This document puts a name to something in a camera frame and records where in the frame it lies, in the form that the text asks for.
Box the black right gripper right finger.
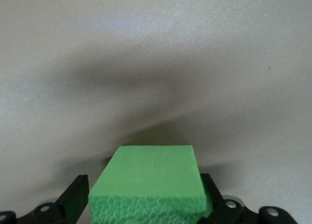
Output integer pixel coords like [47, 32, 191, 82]
[199, 172, 246, 224]

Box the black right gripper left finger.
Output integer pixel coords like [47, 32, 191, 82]
[55, 174, 90, 224]

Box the green foam block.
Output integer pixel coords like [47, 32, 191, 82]
[87, 144, 214, 224]

